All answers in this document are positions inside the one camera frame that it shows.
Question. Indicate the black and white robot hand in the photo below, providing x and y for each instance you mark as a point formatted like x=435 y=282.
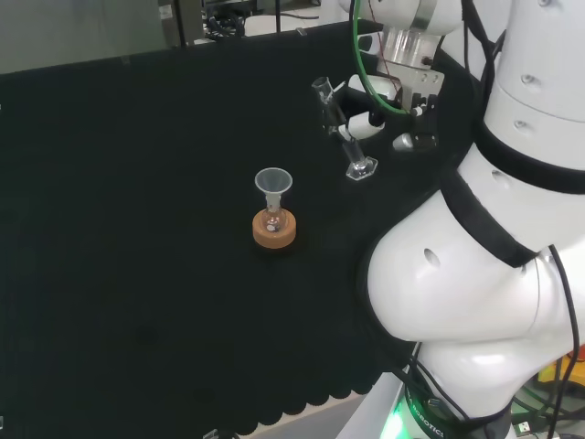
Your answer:
x=422 y=98

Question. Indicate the clear graduated cylinder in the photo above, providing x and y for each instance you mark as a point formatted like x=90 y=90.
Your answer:
x=354 y=153

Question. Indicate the round-bottom glass flask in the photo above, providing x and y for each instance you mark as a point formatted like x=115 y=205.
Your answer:
x=273 y=221

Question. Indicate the clear plastic funnel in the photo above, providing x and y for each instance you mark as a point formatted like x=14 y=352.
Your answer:
x=273 y=180

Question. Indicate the yellow stop button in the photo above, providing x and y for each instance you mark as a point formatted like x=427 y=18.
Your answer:
x=550 y=372

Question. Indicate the black cloth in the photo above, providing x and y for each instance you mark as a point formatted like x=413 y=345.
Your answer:
x=137 y=206

